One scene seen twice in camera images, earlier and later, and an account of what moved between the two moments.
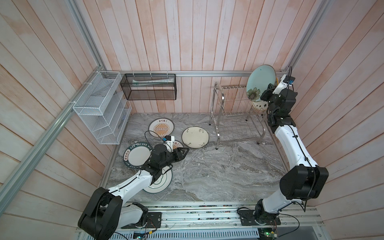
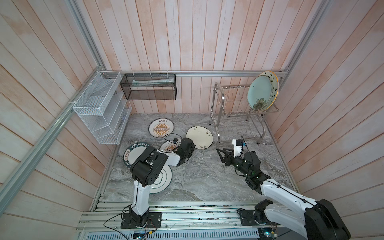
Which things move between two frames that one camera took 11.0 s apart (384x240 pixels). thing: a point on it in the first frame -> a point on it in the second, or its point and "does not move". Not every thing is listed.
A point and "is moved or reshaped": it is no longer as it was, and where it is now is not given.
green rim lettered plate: x=136 y=155 does not move
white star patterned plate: x=261 y=104 -> x=275 y=86
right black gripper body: x=273 y=100 -> x=237 y=162
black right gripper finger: x=266 y=93 -> x=226 y=159
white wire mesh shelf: x=103 y=107 does not move
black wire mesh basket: x=149 y=86 does not move
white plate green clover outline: x=162 y=182 does not move
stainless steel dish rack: x=233 y=116 does not move
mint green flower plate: x=260 y=78 is moved or reshaped
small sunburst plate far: x=161 y=127 does not move
